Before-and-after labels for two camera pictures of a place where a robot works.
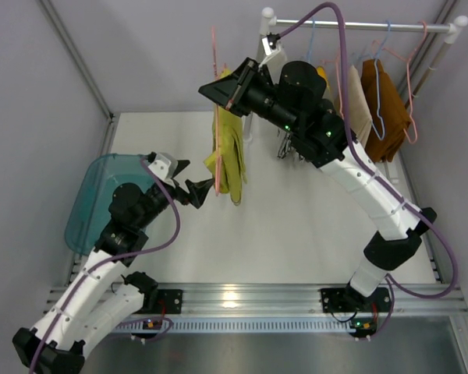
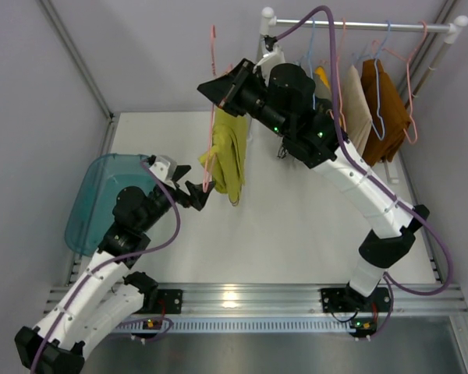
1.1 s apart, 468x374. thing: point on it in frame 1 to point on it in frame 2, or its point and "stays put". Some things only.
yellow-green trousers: [227, 160] stays put
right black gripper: [240, 86] stays put
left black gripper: [180, 185] stays put
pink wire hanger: [218, 160] to [211, 147]
